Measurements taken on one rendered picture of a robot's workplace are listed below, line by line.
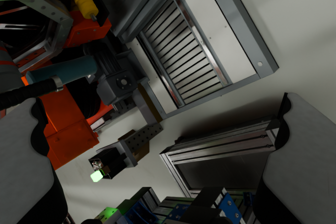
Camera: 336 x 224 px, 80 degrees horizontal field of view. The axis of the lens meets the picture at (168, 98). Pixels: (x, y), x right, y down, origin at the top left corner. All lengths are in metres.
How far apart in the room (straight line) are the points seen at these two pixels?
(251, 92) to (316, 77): 0.27
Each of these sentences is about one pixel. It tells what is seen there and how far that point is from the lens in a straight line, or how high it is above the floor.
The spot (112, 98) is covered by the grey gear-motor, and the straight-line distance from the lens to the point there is 1.13.
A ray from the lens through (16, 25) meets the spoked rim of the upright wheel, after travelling 0.94.
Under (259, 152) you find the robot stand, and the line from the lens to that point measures 0.94.
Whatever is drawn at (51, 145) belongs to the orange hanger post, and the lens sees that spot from 1.17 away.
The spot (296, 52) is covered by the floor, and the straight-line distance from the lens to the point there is 0.98.
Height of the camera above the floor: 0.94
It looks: 42 degrees down
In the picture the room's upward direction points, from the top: 121 degrees counter-clockwise
